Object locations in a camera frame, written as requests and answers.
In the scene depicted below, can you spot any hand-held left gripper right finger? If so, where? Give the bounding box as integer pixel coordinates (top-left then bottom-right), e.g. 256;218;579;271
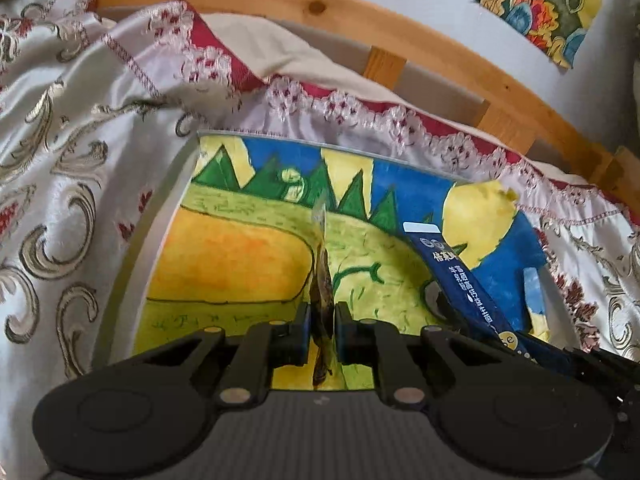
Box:
334;302;506;408

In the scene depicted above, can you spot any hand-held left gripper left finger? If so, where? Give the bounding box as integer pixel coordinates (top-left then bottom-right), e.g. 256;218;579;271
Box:
132;304;313;408

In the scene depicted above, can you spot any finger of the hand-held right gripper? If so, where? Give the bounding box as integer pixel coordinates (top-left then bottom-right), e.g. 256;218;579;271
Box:
434;291;473;335
521;267;552;343

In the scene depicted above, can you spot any dark blue snack packet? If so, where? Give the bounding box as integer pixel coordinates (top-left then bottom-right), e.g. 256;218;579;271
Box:
402;220;571;376

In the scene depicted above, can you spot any brown snack packet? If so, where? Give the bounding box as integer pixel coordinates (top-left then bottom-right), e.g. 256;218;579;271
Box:
309;195;337;391

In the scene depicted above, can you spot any painted tray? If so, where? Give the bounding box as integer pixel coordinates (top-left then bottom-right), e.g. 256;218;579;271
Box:
95;130;556;391

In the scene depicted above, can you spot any beige pillow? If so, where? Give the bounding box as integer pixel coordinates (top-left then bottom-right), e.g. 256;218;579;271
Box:
200;12;416;98

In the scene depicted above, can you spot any printed satin blanket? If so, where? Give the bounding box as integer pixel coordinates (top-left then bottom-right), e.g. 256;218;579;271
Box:
0;0;640;480

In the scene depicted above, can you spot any wooden bed frame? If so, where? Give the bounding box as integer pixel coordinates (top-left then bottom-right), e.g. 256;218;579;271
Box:
95;0;640;196

